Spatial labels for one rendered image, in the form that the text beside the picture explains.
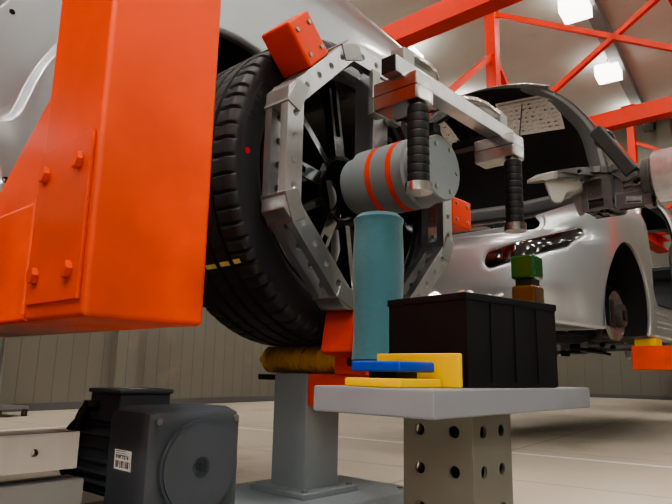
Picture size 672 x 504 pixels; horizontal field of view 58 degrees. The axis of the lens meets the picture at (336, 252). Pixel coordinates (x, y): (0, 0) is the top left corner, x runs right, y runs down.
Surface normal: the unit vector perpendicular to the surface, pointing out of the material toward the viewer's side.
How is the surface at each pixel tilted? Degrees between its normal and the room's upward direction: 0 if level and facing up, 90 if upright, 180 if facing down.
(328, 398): 90
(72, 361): 90
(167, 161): 90
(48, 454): 90
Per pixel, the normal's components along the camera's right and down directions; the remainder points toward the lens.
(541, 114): -0.44, 0.67
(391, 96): -0.67, -0.15
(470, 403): 0.74, -0.11
